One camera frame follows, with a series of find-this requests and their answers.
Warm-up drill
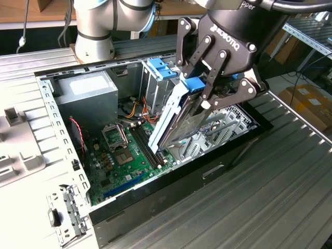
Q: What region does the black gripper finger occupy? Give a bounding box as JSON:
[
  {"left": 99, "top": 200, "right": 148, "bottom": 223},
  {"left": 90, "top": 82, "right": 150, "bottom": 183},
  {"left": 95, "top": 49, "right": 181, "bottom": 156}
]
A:
[
  {"left": 198, "top": 49, "right": 268, "bottom": 115},
  {"left": 176, "top": 17, "right": 216, "bottom": 78}
]

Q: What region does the hard disk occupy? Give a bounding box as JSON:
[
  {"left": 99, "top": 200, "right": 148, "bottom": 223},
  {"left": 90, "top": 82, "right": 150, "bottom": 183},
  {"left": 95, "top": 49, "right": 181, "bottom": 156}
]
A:
[{"left": 147, "top": 76, "right": 226, "bottom": 154}]

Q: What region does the metal disk bay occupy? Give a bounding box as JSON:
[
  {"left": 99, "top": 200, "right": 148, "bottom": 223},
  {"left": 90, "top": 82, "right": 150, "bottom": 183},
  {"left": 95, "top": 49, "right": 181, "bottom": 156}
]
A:
[{"left": 178, "top": 103, "right": 260, "bottom": 163}]

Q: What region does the large brown cardboard box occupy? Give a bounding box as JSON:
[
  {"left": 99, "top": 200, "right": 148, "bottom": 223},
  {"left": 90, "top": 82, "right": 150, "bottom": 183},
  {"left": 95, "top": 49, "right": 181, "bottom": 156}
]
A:
[{"left": 266, "top": 25, "right": 311, "bottom": 65}]

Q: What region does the metal optical drive cage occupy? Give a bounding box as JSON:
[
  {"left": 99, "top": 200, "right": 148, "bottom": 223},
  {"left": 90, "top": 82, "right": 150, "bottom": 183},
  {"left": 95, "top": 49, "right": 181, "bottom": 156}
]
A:
[{"left": 140, "top": 56, "right": 184, "bottom": 115}]

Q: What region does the black RAM slot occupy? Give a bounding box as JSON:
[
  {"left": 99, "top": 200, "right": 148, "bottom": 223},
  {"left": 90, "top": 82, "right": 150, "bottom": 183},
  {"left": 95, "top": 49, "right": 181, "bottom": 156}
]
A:
[
  {"left": 133, "top": 126, "right": 160, "bottom": 168},
  {"left": 140, "top": 123, "right": 167, "bottom": 164},
  {"left": 136, "top": 124, "right": 163, "bottom": 165},
  {"left": 131, "top": 126, "right": 157, "bottom": 169}
]

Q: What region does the labelled cardboard box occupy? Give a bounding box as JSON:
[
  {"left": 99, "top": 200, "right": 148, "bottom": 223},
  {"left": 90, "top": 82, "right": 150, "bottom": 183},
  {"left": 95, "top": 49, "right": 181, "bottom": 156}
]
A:
[{"left": 279, "top": 82, "right": 332, "bottom": 135}]

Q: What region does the metal socket cover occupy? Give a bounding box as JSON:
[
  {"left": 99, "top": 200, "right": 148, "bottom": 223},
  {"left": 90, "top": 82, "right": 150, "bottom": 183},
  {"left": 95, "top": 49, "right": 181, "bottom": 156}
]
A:
[{"left": 101, "top": 123, "right": 130, "bottom": 153}]

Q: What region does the open black PC case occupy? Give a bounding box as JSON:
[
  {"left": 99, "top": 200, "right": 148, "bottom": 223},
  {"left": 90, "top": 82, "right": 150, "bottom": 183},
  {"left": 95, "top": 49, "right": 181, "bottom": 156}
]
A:
[{"left": 34, "top": 48, "right": 274, "bottom": 248}]

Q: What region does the CPU socket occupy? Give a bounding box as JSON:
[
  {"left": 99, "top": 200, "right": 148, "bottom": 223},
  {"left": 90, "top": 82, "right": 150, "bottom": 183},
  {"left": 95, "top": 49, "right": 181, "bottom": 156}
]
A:
[{"left": 113, "top": 147, "right": 136, "bottom": 167}]

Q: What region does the green motherboard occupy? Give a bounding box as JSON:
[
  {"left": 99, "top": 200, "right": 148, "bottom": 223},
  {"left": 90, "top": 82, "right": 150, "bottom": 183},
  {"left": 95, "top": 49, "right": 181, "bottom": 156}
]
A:
[{"left": 87, "top": 120, "right": 179, "bottom": 207}]

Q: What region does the grey power supply unit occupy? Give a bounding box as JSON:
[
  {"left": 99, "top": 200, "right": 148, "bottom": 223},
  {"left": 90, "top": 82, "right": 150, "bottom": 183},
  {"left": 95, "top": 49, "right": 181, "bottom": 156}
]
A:
[{"left": 53, "top": 70, "right": 119, "bottom": 135}]

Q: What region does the blue expansion slot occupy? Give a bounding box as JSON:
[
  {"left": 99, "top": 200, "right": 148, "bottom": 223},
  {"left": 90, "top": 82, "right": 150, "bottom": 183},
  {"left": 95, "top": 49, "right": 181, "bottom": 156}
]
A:
[{"left": 103, "top": 173, "right": 146, "bottom": 198}]

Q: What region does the small brown box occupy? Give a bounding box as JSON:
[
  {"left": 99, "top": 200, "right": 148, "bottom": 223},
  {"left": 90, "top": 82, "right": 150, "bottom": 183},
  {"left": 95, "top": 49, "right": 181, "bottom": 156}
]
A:
[{"left": 37, "top": 0, "right": 52, "bottom": 12}]

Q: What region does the grey part rack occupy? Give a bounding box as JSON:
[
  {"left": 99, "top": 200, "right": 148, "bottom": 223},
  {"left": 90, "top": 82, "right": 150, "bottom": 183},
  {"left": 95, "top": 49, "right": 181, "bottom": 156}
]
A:
[{"left": 0, "top": 106, "right": 48, "bottom": 189}]

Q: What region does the blue plastic drive bracket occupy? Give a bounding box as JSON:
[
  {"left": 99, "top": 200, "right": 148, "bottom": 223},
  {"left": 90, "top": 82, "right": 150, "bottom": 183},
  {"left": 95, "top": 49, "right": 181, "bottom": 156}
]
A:
[{"left": 147, "top": 58, "right": 180, "bottom": 80}]

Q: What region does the blue cable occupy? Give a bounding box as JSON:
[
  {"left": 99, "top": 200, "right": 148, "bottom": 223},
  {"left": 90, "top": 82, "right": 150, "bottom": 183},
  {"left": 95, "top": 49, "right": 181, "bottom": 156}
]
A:
[{"left": 144, "top": 2, "right": 157, "bottom": 34}]

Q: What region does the thick black gripper cable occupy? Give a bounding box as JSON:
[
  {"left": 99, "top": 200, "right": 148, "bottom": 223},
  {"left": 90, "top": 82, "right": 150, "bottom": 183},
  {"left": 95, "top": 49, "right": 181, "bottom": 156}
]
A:
[{"left": 259, "top": 0, "right": 332, "bottom": 14}]

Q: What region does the metal frame slat table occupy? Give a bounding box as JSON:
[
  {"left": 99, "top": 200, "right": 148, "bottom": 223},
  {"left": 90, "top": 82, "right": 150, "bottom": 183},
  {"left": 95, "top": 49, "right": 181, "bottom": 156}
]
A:
[{"left": 282, "top": 17, "right": 332, "bottom": 76}]

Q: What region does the orange yellow wire bundle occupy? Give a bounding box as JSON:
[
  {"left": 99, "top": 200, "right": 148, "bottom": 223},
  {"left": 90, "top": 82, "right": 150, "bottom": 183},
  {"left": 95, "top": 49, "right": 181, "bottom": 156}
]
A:
[{"left": 124, "top": 97, "right": 161, "bottom": 124}]

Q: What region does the thin black cable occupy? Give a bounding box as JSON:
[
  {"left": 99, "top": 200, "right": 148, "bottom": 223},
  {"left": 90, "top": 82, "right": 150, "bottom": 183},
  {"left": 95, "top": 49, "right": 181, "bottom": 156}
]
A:
[{"left": 57, "top": 0, "right": 76, "bottom": 48}]

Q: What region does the red twisted fan wire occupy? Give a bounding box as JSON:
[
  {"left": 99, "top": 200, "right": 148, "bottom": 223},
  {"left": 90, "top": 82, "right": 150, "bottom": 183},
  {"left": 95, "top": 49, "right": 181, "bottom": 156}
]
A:
[{"left": 69, "top": 116, "right": 86, "bottom": 158}]

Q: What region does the black cable pale plug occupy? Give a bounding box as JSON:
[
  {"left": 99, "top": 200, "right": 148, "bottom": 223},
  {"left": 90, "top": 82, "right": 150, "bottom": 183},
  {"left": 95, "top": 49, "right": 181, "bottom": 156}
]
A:
[{"left": 16, "top": 0, "right": 30, "bottom": 54}]

